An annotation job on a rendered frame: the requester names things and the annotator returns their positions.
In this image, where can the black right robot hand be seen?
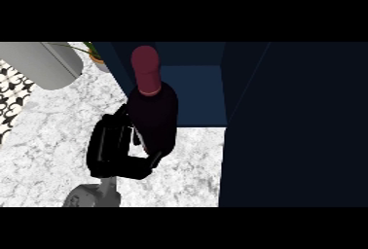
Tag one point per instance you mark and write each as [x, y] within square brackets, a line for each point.
[109, 149]

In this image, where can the dark wine bottle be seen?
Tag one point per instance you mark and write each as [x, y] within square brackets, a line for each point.
[153, 116]

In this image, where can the dark blue cabinet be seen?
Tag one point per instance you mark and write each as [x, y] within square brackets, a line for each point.
[197, 94]

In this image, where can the dark blue cabinet door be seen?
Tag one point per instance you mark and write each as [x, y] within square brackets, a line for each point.
[298, 126]

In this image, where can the potted green plant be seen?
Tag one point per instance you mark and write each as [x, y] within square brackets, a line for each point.
[95, 53]

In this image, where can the grey rounded appliance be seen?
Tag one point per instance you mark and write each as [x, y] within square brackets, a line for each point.
[41, 63]

